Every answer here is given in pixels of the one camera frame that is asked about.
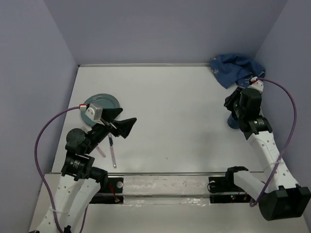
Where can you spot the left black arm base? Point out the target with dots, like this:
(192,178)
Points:
(111,193)

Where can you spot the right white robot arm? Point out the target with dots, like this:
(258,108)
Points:
(281,196)

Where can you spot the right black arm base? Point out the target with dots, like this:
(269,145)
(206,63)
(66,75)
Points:
(222,192)

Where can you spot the blue fish-print placemat cloth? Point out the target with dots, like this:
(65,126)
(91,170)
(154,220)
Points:
(230,69)

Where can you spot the pink-handled fork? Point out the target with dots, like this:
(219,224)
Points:
(97,147)

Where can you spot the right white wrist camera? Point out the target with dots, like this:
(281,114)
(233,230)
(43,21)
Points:
(256,84)

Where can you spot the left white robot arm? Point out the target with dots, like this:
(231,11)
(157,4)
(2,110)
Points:
(80,181)

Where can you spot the pink-handled knife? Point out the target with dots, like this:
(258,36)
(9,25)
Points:
(112,150)

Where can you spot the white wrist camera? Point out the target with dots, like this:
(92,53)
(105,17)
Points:
(93,111)
(256,84)

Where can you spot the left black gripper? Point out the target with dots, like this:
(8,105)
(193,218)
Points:
(123,126)

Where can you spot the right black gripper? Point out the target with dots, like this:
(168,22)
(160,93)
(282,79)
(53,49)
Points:
(230,99)

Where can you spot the dark blue mug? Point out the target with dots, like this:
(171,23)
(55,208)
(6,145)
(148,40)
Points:
(234,122)

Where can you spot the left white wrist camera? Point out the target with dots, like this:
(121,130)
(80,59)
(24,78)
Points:
(93,111)

